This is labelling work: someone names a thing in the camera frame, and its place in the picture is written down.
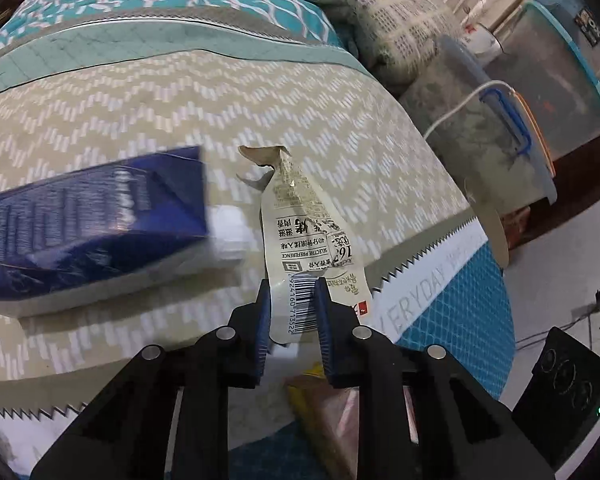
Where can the black induction cooker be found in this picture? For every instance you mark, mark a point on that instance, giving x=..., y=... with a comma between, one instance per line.
x=561, y=403

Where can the clear bin blue handle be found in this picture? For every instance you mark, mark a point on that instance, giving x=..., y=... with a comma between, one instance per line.
x=479, y=130

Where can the patterned bed sheet cover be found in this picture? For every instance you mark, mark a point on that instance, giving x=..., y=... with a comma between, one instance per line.
x=107, y=88

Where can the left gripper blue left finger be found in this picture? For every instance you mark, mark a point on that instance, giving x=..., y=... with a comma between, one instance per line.
x=261, y=338

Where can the grey patterned folded blanket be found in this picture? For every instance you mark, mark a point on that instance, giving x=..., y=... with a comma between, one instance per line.
x=395, y=39

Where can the white mug red star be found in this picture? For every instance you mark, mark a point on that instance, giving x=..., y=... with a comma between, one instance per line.
x=479, y=41

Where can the large clear bin teal lid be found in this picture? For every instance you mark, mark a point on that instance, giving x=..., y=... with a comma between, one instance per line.
x=551, y=56

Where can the blue carton box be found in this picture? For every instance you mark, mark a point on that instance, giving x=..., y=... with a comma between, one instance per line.
x=111, y=230

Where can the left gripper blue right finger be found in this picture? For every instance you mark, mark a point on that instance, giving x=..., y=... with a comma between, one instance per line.
x=323, y=312

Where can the yellow pink snack packet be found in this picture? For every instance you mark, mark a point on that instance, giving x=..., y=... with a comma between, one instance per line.
x=330, y=418

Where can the beige round trash bin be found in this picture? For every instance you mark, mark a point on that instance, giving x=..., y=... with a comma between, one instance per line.
x=490, y=222

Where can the beige torn snack wrapper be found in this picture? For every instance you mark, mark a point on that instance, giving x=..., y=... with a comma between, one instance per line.
x=305, y=238

